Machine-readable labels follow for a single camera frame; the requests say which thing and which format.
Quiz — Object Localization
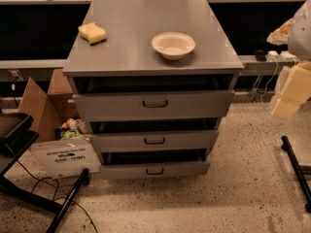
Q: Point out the yellow sponge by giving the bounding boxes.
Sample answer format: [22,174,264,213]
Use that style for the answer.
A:
[78,22,107,45]

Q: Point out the grey top drawer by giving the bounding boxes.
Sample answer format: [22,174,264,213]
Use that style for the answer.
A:
[73,91,234,122]

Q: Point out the black stand left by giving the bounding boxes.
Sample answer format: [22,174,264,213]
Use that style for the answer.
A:
[0,112,90,233]

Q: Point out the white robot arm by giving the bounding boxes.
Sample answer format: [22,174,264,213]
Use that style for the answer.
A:
[267,0,311,119]

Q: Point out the brown cardboard box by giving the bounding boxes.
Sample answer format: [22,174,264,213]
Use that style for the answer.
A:
[18,69,100,179]

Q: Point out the grey middle drawer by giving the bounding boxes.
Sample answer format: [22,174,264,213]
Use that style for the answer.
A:
[90,130,219,152]

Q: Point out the black cable on floor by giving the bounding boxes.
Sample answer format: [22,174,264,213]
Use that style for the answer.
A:
[6,144,99,233]

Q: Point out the colourful items in box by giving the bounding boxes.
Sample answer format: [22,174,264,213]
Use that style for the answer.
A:
[56,118,89,141]

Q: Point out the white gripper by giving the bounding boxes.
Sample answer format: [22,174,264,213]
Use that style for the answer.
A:
[271,61,311,119]

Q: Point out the white bowl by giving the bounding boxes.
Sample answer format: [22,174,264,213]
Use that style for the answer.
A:
[152,32,195,60]

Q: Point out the grey metal drawer cabinet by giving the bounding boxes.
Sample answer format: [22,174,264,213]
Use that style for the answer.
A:
[63,0,243,167]

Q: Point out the grey bottom drawer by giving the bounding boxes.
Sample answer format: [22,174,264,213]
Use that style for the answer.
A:
[99,161,210,180]

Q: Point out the black stand leg right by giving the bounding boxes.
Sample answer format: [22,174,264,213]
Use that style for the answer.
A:
[281,136,311,214]

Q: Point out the white power adapters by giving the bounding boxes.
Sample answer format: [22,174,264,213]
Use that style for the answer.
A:
[267,50,295,62]

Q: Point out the grey drawer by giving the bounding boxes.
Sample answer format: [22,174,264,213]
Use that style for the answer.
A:
[99,161,210,180]
[73,91,234,122]
[90,130,219,152]

